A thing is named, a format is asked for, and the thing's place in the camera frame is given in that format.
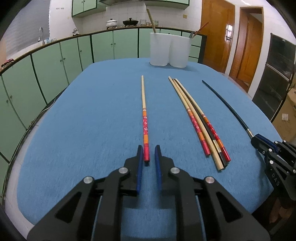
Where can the grey window blind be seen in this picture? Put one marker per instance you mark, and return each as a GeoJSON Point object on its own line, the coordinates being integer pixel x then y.
{"type": "Point", "coordinates": [23, 31]}

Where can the red patterned chopstick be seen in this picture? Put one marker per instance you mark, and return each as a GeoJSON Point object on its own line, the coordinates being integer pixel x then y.
{"type": "Point", "coordinates": [145, 124]}
{"type": "Point", "coordinates": [221, 145]}
{"type": "Point", "coordinates": [193, 120]}
{"type": "Point", "coordinates": [198, 31]}

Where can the blue table cloth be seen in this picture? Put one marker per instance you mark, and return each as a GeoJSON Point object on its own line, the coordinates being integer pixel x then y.
{"type": "Point", "coordinates": [96, 124]}

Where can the green kitchen cabinets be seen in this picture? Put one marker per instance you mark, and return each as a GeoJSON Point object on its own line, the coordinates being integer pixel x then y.
{"type": "Point", "coordinates": [35, 80]}
{"type": "Point", "coordinates": [88, 7]}

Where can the chrome kitchen faucet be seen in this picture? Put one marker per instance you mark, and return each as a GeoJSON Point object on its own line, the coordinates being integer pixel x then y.
{"type": "Point", "coordinates": [41, 36]}

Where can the black glass cabinet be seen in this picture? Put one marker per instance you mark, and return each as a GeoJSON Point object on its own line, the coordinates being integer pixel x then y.
{"type": "Point", "coordinates": [277, 76]}

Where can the white cooking pot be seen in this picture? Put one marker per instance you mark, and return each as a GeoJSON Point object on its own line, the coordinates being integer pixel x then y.
{"type": "Point", "coordinates": [111, 24]}

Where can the small steel kettle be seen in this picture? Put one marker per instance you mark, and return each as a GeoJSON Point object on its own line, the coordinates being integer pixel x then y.
{"type": "Point", "coordinates": [75, 32]}

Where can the brown wooden door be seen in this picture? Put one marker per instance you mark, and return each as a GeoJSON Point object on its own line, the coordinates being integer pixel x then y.
{"type": "Point", "coordinates": [218, 18]}
{"type": "Point", "coordinates": [248, 46]}

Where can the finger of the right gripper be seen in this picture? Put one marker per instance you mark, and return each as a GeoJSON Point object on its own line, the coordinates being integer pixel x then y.
{"type": "Point", "coordinates": [266, 138]}
{"type": "Point", "coordinates": [260, 145]}

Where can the cardboard box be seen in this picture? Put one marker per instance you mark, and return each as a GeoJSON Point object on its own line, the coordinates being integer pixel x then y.
{"type": "Point", "coordinates": [284, 122]}

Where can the red cloth on counter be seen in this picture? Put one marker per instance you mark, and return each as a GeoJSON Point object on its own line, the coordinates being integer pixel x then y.
{"type": "Point", "coordinates": [7, 62]}

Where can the white twin utensil holder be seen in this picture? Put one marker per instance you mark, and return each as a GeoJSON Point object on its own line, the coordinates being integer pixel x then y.
{"type": "Point", "coordinates": [169, 49]}

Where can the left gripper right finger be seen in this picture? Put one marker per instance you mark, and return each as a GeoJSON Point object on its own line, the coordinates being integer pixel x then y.
{"type": "Point", "coordinates": [205, 210]}

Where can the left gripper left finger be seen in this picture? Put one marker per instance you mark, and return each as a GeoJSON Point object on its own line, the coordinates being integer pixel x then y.
{"type": "Point", "coordinates": [92, 209]}

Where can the person right hand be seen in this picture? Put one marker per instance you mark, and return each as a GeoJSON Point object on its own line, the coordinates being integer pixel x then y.
{"type": "Point", "coordinates": [279, 212]}

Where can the black wok with lid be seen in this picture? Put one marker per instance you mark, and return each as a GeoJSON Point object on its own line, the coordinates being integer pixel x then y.
{"type": "Point", "coordinates": [130, 22]}

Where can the green lower kitchen cabinets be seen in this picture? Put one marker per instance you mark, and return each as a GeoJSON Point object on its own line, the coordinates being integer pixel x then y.
{"type": "Point", "coordinates": [35, 80]}

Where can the glass jars on counter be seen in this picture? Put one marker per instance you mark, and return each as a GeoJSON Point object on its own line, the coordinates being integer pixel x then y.
{"type": "Point", "coordinates": [144, 22]}

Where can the green upper kitchen cabinets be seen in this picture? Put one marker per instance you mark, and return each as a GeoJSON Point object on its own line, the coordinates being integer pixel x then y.
{"type": "Point", "coordinates": [88, 7]}

